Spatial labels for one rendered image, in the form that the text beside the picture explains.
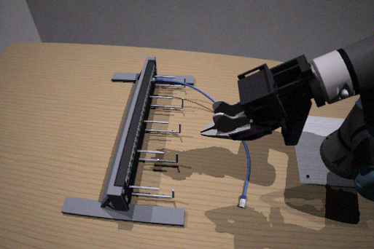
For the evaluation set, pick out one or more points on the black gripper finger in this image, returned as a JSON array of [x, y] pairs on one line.
[[222, 107], [237, 128]]

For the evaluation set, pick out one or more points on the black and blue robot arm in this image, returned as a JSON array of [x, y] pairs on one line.
[[350, 150]]

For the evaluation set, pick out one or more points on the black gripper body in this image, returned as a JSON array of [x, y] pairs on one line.
[[269, 95]]

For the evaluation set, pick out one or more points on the grey network port rack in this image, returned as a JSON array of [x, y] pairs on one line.
[[119, 190]]

